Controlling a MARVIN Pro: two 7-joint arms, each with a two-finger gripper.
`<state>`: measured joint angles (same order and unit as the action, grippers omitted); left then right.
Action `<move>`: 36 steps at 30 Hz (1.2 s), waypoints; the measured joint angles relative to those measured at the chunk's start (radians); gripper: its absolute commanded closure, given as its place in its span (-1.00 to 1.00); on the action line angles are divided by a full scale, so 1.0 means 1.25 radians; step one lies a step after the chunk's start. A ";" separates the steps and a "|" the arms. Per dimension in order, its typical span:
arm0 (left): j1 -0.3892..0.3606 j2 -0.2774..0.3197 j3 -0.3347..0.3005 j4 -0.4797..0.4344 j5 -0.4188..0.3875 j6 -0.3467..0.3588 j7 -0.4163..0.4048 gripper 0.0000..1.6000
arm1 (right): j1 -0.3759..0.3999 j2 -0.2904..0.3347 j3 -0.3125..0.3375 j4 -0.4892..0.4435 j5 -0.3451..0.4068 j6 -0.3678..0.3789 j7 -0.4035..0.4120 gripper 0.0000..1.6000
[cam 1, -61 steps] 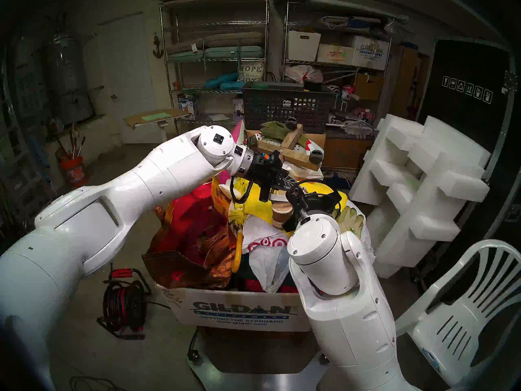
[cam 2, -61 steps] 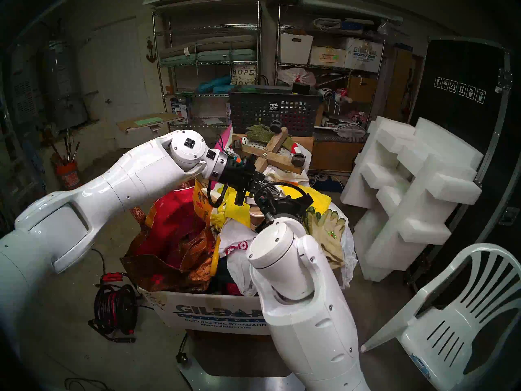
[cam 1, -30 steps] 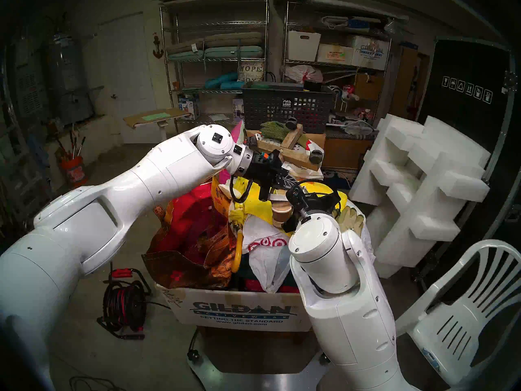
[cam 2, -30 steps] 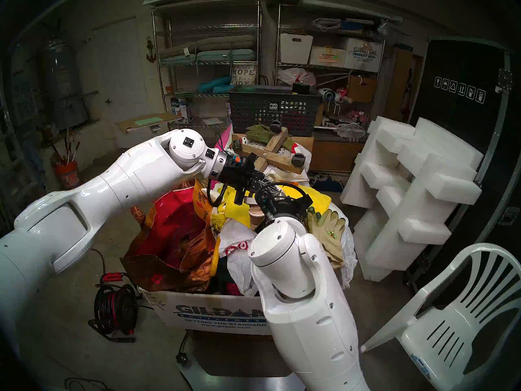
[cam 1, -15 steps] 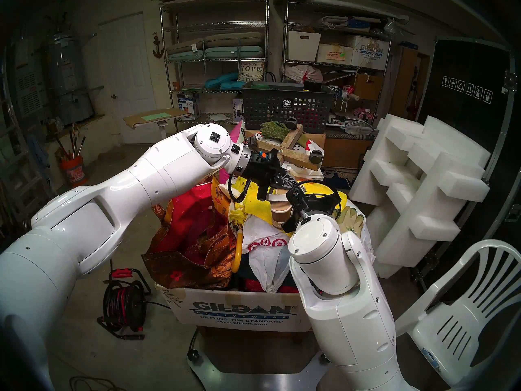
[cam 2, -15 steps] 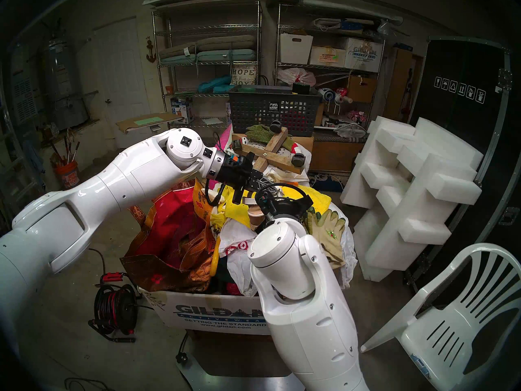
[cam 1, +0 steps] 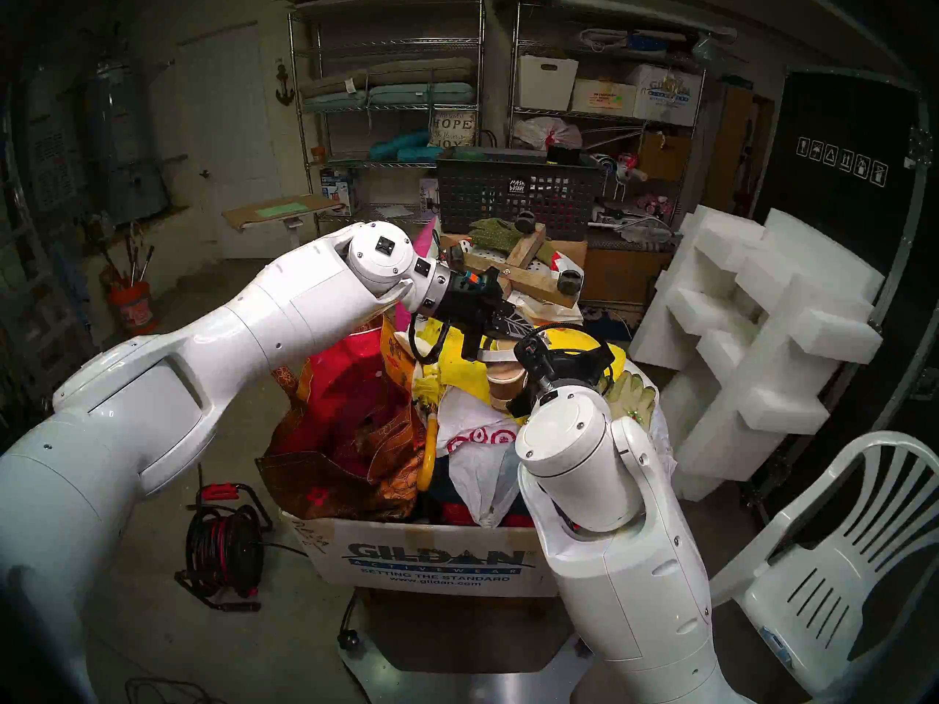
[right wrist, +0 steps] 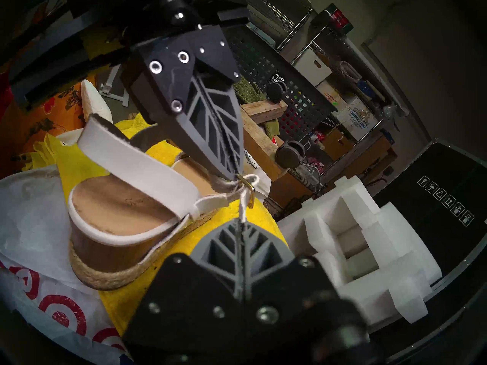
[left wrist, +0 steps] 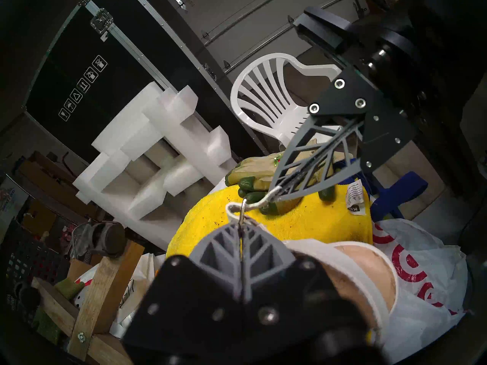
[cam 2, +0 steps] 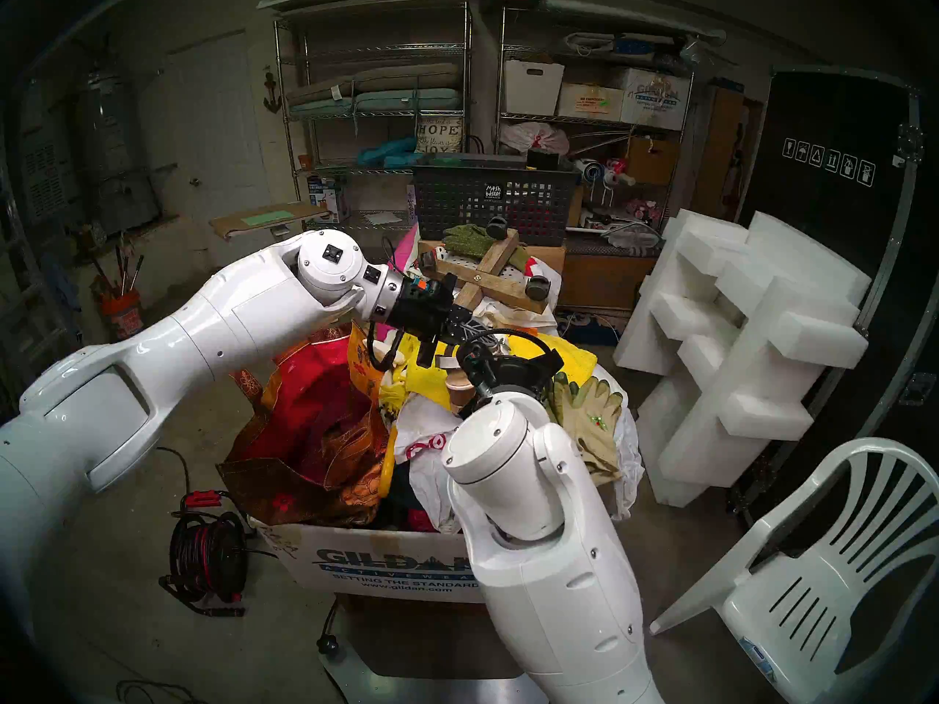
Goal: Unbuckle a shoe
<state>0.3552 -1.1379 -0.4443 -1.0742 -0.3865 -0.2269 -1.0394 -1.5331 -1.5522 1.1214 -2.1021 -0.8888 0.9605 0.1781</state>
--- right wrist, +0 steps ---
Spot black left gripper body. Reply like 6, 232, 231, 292
8, 0, 251, 108

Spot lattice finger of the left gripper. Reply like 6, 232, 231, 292
192, 25, 245, 180
124, 32, 234, 178

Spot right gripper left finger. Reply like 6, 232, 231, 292
123, 221, 244, 355

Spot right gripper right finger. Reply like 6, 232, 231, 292
240, 221, 360, 354

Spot white strap wedge sandal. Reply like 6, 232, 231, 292
68, 113, 261, 290

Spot green knit gloves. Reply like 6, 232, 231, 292
232, 75, 280, 140

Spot black plastic mesh basket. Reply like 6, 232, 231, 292
224, 26, 337, 142

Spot white stand cardboard-top table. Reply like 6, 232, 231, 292
98, 64, 130, 107

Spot cream fabric piece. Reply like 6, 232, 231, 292
81, 79, 113, 123

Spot white storage bin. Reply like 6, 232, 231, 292
293, 49, 332, 87

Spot white foam packing block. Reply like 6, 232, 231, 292
277, 175, 442, 324

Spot large brown box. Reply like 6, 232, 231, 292
266, 170, 318, 211

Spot small labelled cardboard box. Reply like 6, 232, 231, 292
316, 80, 349, 112

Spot white printed fabric bag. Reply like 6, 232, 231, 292
243, 148, 272, 201

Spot red orange patterned bag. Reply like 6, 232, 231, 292
0, 70, 99, 171

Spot crumpled clear plastic bag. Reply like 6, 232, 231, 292
297, 163, 324, 186

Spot brown cardboard box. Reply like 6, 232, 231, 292
321, 128, 356, 154

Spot small Gildan cardboard box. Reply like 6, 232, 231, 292
337, 96, 381, 140

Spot white red-print plastic bag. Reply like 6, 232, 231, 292
0, 165, 130, 365

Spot black flight case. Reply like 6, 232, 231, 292
371, 140, 487, 365

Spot tan wooden board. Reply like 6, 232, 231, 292
335, 138, 398, 186

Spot chrome wire shelf with cushions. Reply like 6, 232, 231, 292
228, 0, 305, 34

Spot chrome wire shelf with boxes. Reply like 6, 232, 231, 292
276, 0, 400, 178

